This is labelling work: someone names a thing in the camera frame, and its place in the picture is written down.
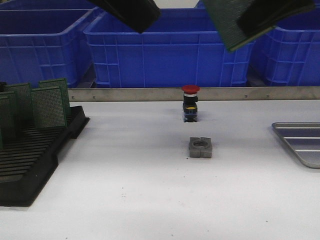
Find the red emergency stop button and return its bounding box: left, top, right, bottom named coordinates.
left=181, top=85, right=200, bottom=123

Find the left rear blue crate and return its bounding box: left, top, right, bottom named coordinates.
left=0, top=0, right=104, bottom=12

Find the left front blue crate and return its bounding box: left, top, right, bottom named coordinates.
left=0, top=9, right=95, bottom=88

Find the centre blue plastic crate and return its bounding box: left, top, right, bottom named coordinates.
left=84, top=8, right=253, bottom=88

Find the steel table edge rail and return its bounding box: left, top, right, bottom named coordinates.
left=68, top=86, right=320, bottom=102

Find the grey metal clamp block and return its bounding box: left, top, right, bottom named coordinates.
left=188, top=137, right=213, bottom=159

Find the right front blue crate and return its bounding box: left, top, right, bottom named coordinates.
left=250, top=19, right=320, bottom=87

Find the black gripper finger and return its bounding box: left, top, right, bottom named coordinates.
left=236, top=0, right=315, bottom=37
left=89, top=0, right=161, bottom=34

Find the rear right green circuit board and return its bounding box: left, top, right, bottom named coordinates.
left=38, top=78, right=71, bottom=117

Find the black slotted board rack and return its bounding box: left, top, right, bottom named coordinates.
left=0, top=105, right=90, bottom=207

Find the silver metal tray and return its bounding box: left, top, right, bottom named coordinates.
left=272, top=122, right=320, bottom=169

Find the green perforated circuit board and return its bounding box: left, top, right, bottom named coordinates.
left=204, top=0, right=276, bottom=52
left=31, top=86, right=67, bottom=129

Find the right rear blue crate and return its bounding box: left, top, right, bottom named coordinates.
left=195, top=0, right=206, bottom=9

